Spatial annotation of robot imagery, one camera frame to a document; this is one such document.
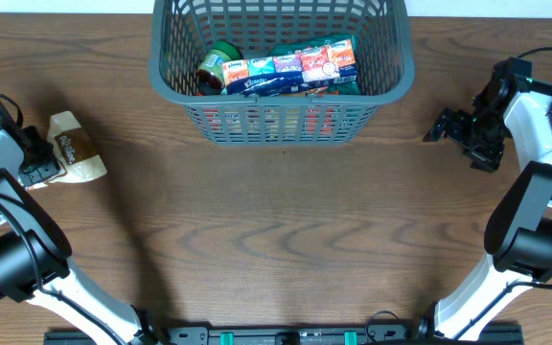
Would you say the beige brown snack pouch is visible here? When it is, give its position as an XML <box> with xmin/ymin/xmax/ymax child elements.
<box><xmin>27</xmin><ymin>111</ymin><xmax>107</xmax><ymax>190</ymax></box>

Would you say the blue Kleenex tissue multipack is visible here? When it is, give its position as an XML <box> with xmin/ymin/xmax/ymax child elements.
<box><xmin>222</xmin><ymin>39</ymin><xmax>358</xmax><ymax>97</ymax></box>

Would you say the green Nescafe coffee bag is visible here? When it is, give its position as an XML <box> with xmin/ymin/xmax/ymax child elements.
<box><xmin>268</xmin><ymin>34</ymin><xmax>361</xmax><ymax>95</ymax></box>

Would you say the green lidded spice jar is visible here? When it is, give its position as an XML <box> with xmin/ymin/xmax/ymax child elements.
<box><xmin>195</xmin><ymin>40</ymin><xmax>242</xmax><ymax>96</ymax></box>

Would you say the grey plastic mesh basket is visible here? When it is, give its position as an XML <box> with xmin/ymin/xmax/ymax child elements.
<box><xmin>149</xmin><ymin>0</ymin><xmax>415</xmax><ymax>146</ymax></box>

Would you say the orange San Remo spaghetti pack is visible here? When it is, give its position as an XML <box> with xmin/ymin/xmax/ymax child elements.
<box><xmin>185</xmin><ymin>104</ymin><xmax>362</xmax><ymax>145</ymax></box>

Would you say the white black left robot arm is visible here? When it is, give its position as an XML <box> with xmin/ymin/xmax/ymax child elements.
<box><xmin>0</xmin><ymin>94</ymin><xmax>169</xmax><ymax>344</ymax></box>

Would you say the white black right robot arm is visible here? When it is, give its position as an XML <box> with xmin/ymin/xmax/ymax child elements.
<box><xmin>415</xmin><ymin>54</ymin><xmax>552</xmax><ymax>343</ymax></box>

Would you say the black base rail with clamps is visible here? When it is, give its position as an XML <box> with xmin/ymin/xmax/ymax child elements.
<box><xmin>43</xmin><ymin>319</ymin><xmax>525</xmax><ymax>345</ymax></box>

